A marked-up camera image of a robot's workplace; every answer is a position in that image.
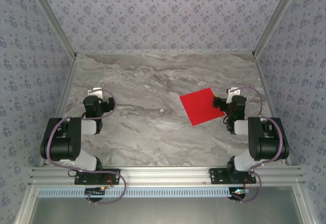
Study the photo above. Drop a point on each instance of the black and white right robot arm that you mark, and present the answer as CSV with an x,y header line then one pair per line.
x,y
265,142

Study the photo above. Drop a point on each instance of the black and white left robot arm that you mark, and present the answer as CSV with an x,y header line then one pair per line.
x,y
63,142

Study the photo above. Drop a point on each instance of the small black adapter board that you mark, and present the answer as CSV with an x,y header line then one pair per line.
x,y
240,191
94,191

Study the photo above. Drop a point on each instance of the grey metal tray panel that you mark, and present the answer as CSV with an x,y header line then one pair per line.
x,y
163,211

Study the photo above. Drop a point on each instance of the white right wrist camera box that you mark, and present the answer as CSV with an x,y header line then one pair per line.
x,y
233,91

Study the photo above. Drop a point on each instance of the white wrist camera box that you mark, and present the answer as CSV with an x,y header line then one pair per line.
x,y
95,91
233,91

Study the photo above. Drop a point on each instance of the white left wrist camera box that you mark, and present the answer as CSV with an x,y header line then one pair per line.
x,y
95,91

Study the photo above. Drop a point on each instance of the aluminium table side rail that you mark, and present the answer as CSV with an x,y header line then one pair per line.
x,y
61,107
267,94

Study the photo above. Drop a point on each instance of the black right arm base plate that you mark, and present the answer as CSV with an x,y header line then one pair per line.
x,y
216,178

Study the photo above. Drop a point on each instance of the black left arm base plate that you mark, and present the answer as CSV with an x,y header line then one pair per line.
x,y
115,179

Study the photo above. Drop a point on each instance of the aluminium mounting rail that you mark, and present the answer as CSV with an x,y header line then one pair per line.
x,y
163,175

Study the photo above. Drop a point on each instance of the aluminium frame post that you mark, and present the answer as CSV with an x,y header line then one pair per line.
x,y
275,17
52,17

